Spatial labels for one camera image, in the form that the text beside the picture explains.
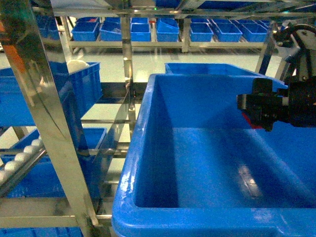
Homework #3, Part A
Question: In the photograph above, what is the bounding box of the steel shelf upright post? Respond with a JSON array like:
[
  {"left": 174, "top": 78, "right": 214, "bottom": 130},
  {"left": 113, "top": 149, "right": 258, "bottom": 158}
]
[{"left": 0, "top": 0, "right": 101, "bottom": 237}]

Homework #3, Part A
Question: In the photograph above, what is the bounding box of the white roller track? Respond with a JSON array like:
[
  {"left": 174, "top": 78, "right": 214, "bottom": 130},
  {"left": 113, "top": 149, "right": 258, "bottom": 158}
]
[{"left": 0, "top": 136, "right": 46, "bottom": 197}]

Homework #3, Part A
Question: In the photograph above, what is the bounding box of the red magnetic block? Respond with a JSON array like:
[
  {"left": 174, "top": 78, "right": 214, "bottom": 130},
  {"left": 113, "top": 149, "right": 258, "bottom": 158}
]
[{"left": 241, "top": 112, "right": 263, "bottom": 129}]

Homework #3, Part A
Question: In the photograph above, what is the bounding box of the large blue target bin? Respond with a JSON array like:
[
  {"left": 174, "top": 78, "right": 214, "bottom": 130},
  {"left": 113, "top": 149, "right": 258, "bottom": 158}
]
[{"left": 112, "top": 74, "right": 316, "bottom": 237}]

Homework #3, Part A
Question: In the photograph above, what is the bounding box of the blue bin with white item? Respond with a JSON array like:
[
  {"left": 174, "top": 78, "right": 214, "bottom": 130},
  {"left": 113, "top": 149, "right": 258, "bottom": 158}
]
[{"left": 0, "top": 61, "right": 103, "bottom": 127}]

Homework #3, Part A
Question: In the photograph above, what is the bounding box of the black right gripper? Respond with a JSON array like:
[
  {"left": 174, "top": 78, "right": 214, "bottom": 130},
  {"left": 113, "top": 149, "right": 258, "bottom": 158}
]
[{"left": 237, "top": 78, "right": 289, "bottom": 131}]

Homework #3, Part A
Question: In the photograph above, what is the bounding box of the blue bin behind target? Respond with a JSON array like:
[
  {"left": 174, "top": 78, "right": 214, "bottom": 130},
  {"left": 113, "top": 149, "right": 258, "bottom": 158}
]
[{"left": 165, "top": 63, "right": 259, "bottom": 76}]

